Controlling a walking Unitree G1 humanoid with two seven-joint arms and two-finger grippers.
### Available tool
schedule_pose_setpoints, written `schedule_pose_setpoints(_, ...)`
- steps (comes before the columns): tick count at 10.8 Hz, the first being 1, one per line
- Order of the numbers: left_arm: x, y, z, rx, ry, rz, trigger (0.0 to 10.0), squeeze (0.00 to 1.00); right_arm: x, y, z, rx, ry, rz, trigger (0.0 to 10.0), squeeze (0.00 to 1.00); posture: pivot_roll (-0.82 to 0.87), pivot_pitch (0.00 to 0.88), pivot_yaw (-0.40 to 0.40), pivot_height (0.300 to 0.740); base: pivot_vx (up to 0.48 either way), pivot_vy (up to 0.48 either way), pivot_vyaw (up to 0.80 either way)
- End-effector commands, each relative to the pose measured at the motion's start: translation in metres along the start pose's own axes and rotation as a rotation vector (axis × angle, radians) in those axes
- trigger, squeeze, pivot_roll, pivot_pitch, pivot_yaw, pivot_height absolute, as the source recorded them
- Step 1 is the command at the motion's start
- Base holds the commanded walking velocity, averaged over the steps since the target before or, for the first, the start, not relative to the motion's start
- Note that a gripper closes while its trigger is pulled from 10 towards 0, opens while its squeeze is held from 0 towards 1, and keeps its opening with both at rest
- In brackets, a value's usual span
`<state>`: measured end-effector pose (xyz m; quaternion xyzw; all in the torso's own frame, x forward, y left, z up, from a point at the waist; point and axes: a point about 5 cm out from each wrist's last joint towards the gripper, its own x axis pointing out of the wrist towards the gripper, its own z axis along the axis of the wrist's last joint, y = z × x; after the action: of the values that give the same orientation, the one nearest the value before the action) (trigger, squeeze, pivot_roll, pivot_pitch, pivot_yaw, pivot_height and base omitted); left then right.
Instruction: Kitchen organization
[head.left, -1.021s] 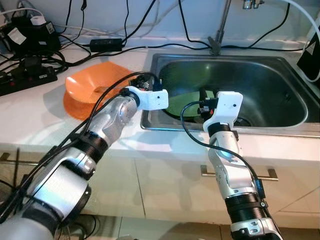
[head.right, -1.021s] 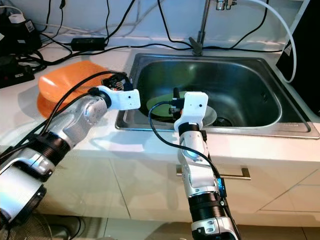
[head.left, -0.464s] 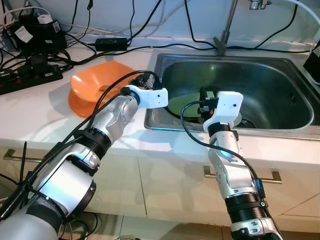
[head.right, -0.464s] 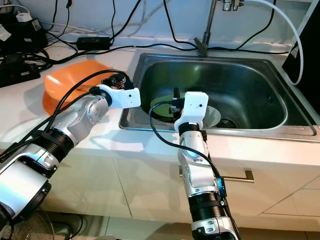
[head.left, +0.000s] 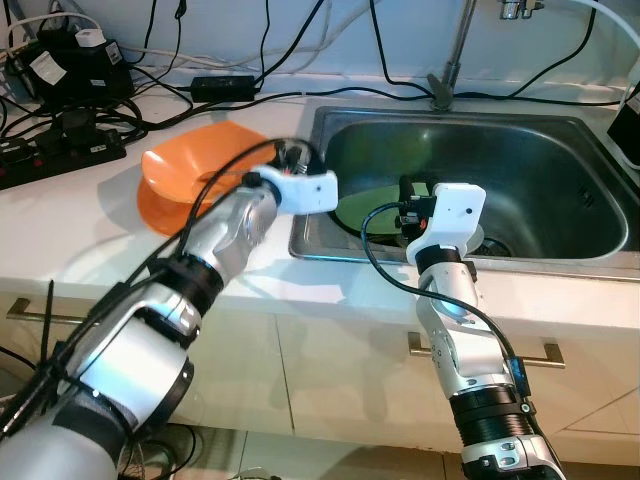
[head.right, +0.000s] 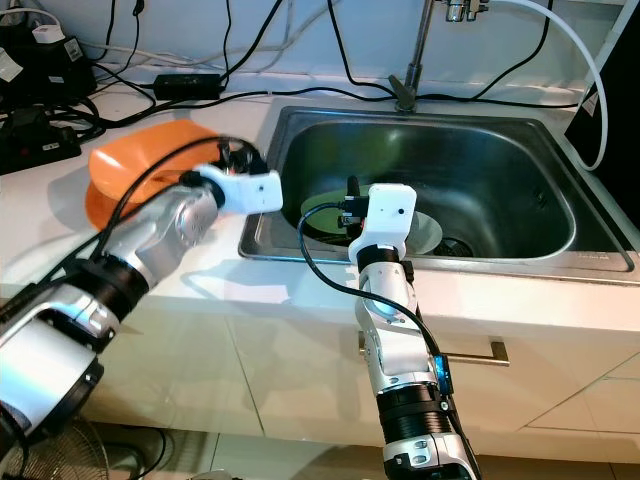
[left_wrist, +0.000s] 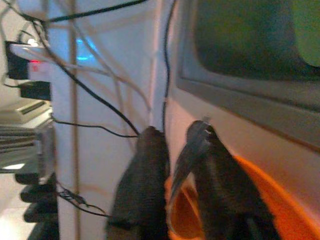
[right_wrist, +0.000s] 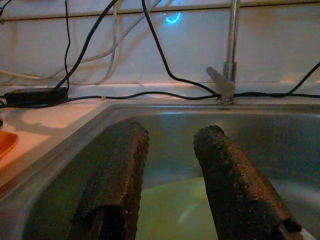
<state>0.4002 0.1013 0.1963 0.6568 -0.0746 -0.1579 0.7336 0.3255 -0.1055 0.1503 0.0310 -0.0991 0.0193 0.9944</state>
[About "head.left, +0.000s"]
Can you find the cream kitchen cabinet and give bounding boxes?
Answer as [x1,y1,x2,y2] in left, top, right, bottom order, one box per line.
[0,265,640,451]

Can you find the green plate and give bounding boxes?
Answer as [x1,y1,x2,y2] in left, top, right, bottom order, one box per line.
[335,185,431,238]

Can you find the black power adapter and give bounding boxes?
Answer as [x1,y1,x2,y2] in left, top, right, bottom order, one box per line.
[190,75,256,101]

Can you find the stainless steel sink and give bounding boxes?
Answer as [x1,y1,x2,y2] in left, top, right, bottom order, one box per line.
[290,105,640,269]

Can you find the metal faucet pipe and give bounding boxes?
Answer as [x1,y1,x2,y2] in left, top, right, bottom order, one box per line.
[428,0,479,111]

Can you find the large black box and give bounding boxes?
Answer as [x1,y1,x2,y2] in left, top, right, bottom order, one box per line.
[610,100,640,191]

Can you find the metal tap valve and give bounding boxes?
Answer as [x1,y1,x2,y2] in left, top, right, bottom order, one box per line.
[500,0,549,21]

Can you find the black charger device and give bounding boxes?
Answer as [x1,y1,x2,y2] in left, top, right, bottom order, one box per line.
[10,30,126,106]

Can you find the black power strip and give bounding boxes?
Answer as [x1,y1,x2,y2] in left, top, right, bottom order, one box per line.
[0,130,128,191]

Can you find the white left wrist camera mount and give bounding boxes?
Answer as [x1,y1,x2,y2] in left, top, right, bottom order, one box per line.
[248,165,339,216]

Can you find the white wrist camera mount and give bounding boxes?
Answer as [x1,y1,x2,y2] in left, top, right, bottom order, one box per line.
[248,165,339,216]
[405,183,488,266]

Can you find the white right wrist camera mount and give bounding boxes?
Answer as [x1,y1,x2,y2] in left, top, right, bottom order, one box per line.
[405,183,488,266]

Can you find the metal drawer handle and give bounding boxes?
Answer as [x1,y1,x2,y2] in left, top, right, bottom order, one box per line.
[5,298,101,326]
[408,332,566,369]

